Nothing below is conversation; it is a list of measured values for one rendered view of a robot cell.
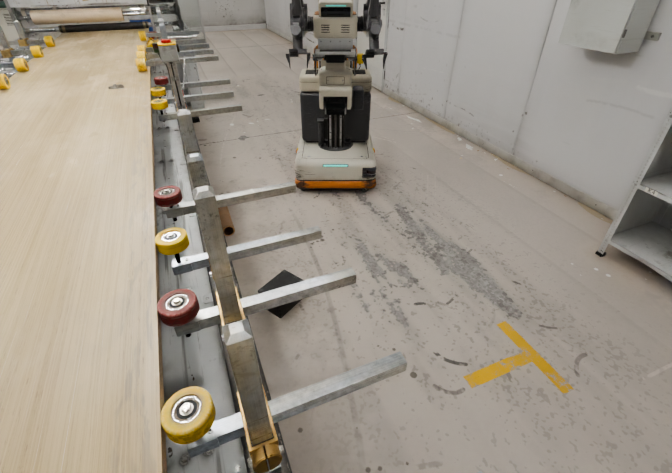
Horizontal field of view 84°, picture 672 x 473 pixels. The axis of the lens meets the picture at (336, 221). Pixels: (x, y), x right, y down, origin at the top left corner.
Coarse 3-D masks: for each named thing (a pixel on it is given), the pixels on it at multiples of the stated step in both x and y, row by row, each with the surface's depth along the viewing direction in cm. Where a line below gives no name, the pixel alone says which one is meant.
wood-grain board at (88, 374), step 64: (64, 64) 264; (128, 64) 264; (0, 128) 163; (64, 128) 163; (128, 128) 163; (0, 192) 118; (64, 192) 118; (128, 192) 118; (0, 256) 92; (64, 256) 92; (128, 256) 92; (0, 320) 76; (64, 320) 76; (128, 320) 76; (0, 384) 64; (64, 384) 64; (128, 384) 64; (0, 448) 56; (64, 448) 56; (128, 448) 56
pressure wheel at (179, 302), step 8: (168, 296) 80; (176, 296) 81; (184, 296) 81; (192, 296) 80; (160, 304) 78; (168, 304) 79; (176, 304) 79; (184, 304) 79; (192, 304) 78; (160, 312) 77; (168, 312) 77; (176, 312) 77; (184, 312) 77; (192, 312) 78; (168, 320) 77; (176, 320) 77; (184, 320) 78
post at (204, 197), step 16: (192, 192) 65; (208, 192) 63; (208, 208) 64; (208, 224) 66; (208, 240) 68; (224, 240) 69; (208, 256) 69; (224, 256) 71; (224, 272) 73; (224, 288) 75; (224, 304) 77
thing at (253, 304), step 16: (336, 272) 95; (352, 272) 95; (288, 288) 90; (304, 288) 90; (320, 288) 92; (336, 288) 94; (256, 304) 87; (272, 304) 89; (192, 320) 82; (208, 320) 83
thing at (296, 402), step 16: (400, 352) 79; (368, 368) 76; (384, 368) 76; (400, 368) 77; (320, 384) 73; (336, 384) 73; (352, 384) 73; (368, 384) 76; (272, 400) 71; (288, 400) 71; (304, 400) 71; (320, 400) 72; (240, 416) 68; (272, 416) 68; (288, 416) 70; (208, 432) 65; (224, 432) 66; (240, 432) 67; (192, 448) 64; (208, 448) 66
